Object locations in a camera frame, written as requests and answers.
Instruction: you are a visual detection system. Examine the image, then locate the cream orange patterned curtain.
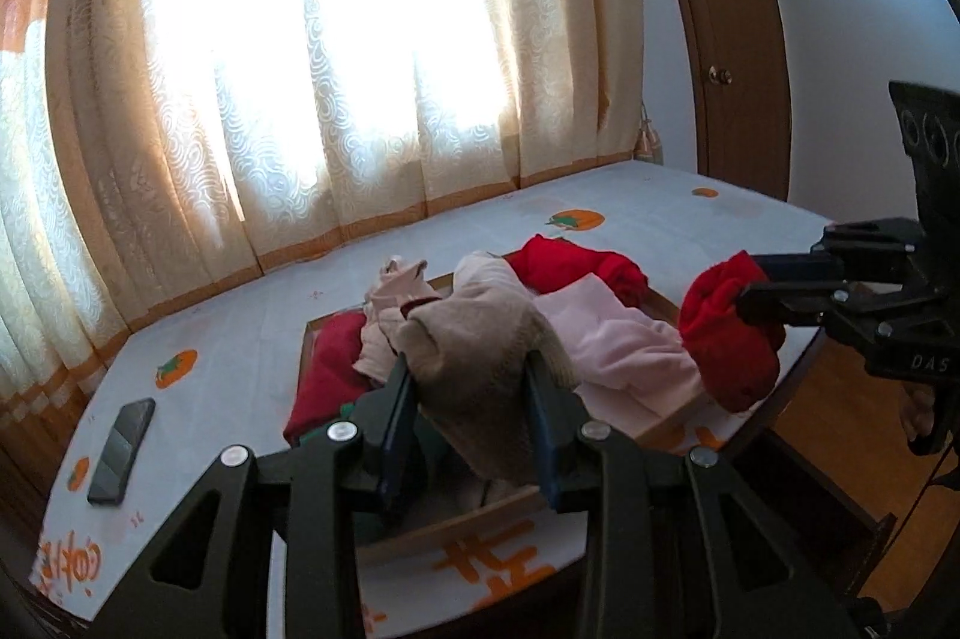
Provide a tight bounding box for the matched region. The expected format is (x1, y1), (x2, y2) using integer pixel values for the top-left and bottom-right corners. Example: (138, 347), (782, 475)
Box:
(0, 0), (646, 452)

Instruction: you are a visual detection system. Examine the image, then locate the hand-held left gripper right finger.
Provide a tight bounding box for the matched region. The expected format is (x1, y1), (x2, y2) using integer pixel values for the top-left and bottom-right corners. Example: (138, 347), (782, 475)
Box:
(525, 346), (856, 639)

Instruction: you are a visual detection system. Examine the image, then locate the curtain tassel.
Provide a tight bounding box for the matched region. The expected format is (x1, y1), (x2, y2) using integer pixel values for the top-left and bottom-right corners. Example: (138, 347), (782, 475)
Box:
(634, 99), (665, 164)

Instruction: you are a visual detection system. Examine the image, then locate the beige bra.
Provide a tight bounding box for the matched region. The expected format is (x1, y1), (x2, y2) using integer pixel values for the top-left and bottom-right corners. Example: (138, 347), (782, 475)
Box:
(352, 256), (466, 385)

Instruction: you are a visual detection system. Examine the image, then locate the dark red garment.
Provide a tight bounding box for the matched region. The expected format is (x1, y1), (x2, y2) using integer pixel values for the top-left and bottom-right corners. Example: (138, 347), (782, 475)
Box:
(283, 313), (376, 449)

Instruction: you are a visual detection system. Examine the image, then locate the taupe sock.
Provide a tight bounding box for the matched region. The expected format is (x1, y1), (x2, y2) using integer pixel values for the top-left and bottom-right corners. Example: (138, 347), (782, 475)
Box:
(394, 279), (582, 486)

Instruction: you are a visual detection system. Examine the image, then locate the wooden tray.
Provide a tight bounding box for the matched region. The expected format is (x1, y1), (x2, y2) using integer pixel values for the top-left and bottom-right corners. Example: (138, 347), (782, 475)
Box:
(296, 275), (788, 565)

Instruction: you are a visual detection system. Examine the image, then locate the person's right hand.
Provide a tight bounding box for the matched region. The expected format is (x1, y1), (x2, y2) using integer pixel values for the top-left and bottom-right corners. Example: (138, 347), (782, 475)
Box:
(900, 376), (950, 456)

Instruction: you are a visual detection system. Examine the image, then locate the white printed tablecloth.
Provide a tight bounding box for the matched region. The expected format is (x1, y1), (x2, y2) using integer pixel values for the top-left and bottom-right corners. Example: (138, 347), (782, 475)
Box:
(30, 159), (856, 639)

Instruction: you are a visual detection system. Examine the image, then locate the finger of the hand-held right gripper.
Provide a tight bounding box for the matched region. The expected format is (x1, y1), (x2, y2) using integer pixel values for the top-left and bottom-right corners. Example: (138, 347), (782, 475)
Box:
(735, 281), (921, 347)
(750, 219), (925, 291)

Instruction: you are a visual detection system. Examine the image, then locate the pink garment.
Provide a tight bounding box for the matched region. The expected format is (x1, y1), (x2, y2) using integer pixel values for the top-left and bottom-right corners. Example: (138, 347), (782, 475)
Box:
(536, 273), (710, 419)

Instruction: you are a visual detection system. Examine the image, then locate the brown wooden door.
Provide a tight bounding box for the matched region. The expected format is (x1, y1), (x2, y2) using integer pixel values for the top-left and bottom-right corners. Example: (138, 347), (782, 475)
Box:
(637, 0), (794, 205)

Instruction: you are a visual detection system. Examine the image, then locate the red knit sock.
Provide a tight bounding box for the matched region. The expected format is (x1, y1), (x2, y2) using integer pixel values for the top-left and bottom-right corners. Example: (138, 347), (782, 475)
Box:
(679, 249), (785, 413)

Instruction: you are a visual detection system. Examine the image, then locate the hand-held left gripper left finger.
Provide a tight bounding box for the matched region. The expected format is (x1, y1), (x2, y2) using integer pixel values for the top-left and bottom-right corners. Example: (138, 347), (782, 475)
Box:
(105, 350), (417, 639)

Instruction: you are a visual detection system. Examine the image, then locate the bright red garment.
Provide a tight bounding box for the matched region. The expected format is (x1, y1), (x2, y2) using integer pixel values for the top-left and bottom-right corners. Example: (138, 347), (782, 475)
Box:
(506, 234), (650, 304)

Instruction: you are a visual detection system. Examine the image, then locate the black smartphone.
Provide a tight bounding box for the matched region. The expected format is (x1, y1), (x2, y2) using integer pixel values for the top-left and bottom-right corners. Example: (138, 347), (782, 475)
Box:
(86, 397), (157, 506)

